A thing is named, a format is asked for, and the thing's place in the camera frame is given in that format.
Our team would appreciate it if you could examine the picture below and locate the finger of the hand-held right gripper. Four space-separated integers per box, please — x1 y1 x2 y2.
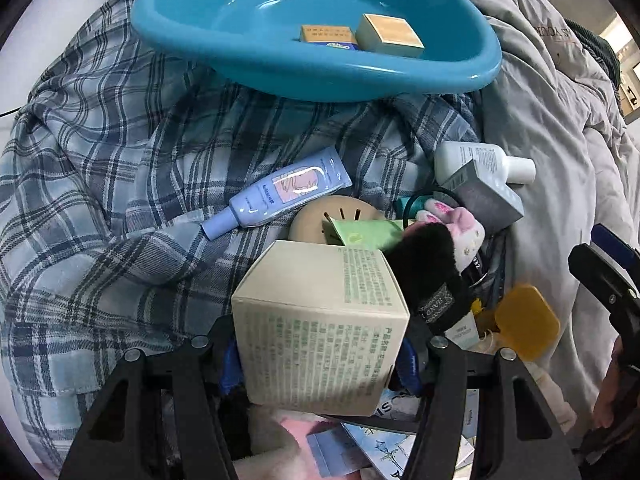
591 223 640 283
567 244 640 322

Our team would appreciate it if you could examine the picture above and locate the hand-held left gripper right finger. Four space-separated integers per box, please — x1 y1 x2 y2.
397 320 582 480

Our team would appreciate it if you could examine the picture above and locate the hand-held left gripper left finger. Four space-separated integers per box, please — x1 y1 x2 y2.
59 314 249 480

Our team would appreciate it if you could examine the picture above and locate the cream printed box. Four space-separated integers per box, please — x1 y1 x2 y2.
231 240 412 417

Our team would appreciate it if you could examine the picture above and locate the black fluffy cloth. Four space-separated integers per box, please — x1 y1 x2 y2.
387 222 473 336

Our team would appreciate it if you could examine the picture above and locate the grey-blue long box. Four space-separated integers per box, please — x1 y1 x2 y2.
444 159 525 234

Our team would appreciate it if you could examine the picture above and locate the pink white plush toy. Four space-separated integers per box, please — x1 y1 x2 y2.
414 199 487 273

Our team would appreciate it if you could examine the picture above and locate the gold-topped cream box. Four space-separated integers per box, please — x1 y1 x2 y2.
356 12 427 59

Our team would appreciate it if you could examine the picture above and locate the gold box with blue stripe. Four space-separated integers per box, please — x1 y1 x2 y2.
299 23 361 52

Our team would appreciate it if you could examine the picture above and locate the blue plastic basin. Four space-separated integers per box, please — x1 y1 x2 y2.
131 0 502 102

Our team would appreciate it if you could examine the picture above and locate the person's right hand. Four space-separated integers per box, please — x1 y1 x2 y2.
592 335 628 431

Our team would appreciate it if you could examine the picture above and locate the white tube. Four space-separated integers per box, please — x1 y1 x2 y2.
444 310 478 352

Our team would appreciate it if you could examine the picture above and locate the amber soap box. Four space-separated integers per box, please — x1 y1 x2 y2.
494 284 561 361

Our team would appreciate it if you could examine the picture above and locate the blue flower print box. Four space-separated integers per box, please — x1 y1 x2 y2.
342 420 476 480

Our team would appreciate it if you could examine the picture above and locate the pink towel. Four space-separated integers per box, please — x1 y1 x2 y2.
245 402 366 480

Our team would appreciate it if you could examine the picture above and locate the white plastic bag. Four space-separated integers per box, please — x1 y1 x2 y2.
520 355 578 433

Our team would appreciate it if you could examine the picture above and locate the light blue packet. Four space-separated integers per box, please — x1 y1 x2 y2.
306 430 368 478

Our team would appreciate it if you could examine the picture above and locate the black packet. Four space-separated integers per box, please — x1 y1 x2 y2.
462 247 501 288

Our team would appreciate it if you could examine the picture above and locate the pale green packet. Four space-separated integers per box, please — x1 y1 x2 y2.
327 215 407 255

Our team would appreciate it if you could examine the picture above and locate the teal packet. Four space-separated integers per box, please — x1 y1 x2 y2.
395 195 431 214

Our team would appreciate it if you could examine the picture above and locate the beige round slotted case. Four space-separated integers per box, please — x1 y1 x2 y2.
289 195 386 248

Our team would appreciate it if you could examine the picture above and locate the grey duvet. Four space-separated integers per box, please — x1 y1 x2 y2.
415 0 640 411

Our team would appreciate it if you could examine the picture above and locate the white bottle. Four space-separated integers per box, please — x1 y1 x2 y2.
433 141 537 186

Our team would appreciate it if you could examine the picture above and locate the light blue tube pink label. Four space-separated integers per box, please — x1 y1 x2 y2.
201 147 352 241

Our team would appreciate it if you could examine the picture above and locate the dark striped cloth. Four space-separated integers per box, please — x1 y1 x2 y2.
575 20 623 86

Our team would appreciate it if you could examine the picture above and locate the blue plaid shirt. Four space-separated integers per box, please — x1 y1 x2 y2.
0 0 481 476

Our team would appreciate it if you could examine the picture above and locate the black hair tie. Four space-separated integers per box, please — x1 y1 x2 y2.
404 187 458 223

